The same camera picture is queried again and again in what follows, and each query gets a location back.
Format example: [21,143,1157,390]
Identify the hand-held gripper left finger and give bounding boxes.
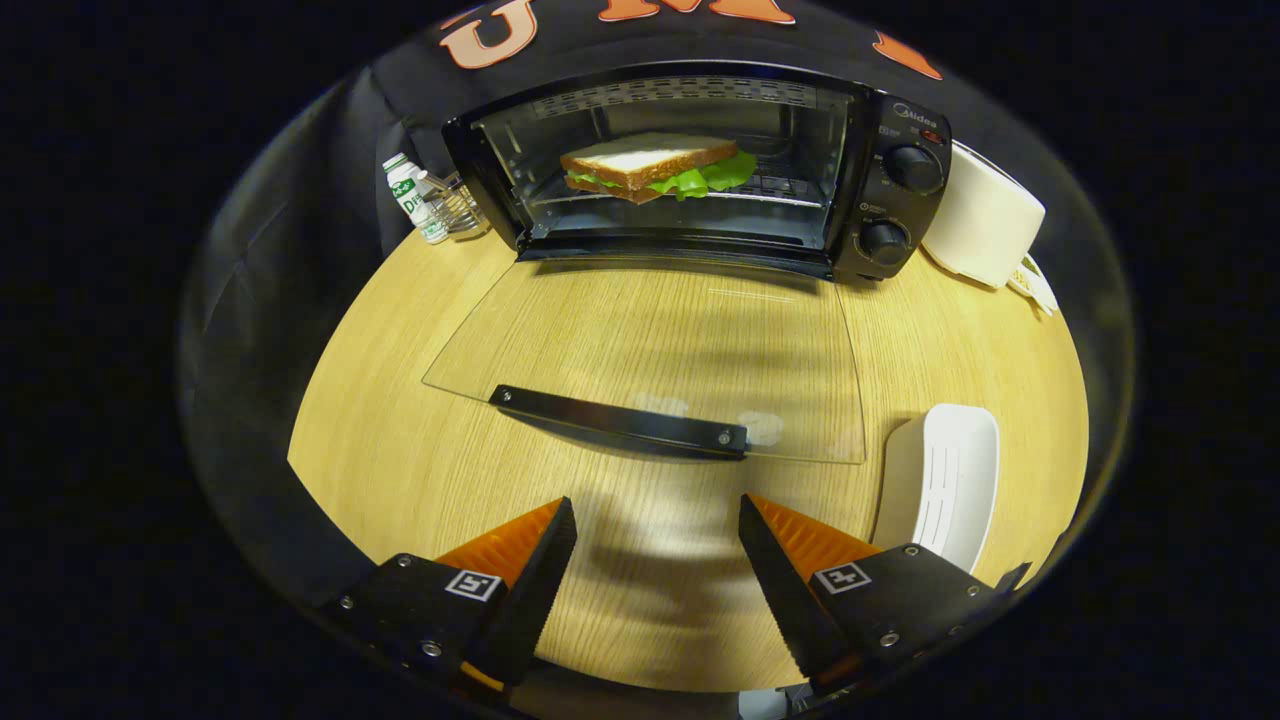
[320,497,579,691]

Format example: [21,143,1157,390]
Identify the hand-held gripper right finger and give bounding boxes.
[738,493,1031,691]

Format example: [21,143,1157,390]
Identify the black toaster oven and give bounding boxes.
[422,60,953,466]

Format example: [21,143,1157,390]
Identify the lettuce sandwich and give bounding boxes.
[560,132,758,204]

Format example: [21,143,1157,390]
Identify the white pop-up toaster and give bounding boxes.
[920,140,1047,291]

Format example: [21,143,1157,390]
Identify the white plastic tray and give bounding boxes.
[870,403,1001,576]

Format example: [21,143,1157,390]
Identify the white and green packet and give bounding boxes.
[1008,255,1059,316]

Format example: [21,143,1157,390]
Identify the small white green-label bottle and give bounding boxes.
[382,152,451,246]

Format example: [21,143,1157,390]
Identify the small wire basket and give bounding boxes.
[425,170,491,241]

